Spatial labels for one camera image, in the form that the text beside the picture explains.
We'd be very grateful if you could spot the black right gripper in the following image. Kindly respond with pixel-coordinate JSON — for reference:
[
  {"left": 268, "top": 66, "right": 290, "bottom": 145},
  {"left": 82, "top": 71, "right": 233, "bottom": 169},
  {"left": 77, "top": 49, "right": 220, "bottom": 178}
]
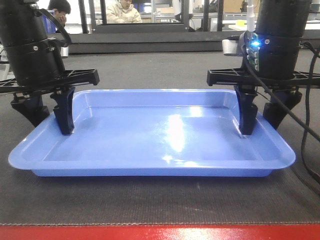
[{"left": 206, "top": 68, "right": 320, "bottom": 135}]

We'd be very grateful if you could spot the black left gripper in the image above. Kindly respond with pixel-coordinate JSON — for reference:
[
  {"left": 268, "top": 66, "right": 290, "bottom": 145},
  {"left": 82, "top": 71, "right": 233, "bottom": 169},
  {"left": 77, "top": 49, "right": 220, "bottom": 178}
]
[{"left": 0, "top": 69, "right": 100, "bottom": 135}]

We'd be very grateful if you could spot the light blue plastic tray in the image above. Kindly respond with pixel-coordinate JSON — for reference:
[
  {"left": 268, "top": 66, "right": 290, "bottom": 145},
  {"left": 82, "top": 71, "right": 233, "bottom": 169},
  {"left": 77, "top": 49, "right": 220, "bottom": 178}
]
[{"left": 8, "top": 89, "right": 296, "bottom": 177}]

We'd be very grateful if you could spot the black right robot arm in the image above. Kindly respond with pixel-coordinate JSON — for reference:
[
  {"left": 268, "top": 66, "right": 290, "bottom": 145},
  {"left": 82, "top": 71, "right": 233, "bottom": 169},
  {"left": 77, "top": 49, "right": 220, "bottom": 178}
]
[{"left": 207, "top": 0, "right": 320, "bottom": 135}]

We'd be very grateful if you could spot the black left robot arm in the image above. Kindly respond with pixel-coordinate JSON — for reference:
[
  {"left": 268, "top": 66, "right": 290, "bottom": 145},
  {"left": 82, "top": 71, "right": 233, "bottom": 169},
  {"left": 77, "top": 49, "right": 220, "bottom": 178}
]
[{"left": 0, "top": 0, "right": 100, "bottom": 135}]

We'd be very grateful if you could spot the person in dark jacket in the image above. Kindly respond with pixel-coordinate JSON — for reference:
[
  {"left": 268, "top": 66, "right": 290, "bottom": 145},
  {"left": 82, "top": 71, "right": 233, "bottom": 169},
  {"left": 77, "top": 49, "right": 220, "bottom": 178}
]
[{"left": 47, "top": 0, "right": 71, "bottom": 27}]

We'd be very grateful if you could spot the person in beige jacket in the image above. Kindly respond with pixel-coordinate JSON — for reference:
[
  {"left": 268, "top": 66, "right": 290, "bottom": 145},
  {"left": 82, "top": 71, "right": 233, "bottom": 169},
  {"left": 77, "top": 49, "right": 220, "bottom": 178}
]
[{"left": 106, "top": 0, "right": 142, "bottom": 24}]

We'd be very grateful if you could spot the black cable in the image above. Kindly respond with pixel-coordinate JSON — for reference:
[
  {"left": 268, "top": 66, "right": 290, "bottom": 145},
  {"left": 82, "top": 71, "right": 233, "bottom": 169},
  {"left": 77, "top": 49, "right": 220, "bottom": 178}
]
[{"left": 241, "top": 41, "right": 320, "bottom": 198}]

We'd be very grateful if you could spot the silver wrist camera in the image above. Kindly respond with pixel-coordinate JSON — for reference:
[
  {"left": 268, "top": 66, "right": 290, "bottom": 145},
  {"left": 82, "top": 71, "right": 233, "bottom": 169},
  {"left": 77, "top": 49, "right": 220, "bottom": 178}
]
[{"left": 221, "top": 35, "right": 243, "bottom": 57}]

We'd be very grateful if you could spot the black metal frame rack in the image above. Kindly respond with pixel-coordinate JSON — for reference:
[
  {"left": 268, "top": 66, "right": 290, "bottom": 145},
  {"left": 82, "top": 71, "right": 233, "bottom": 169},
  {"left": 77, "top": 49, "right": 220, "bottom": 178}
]
[{"left": 78, "top": 0, "right": 224, "bottom": 34}]

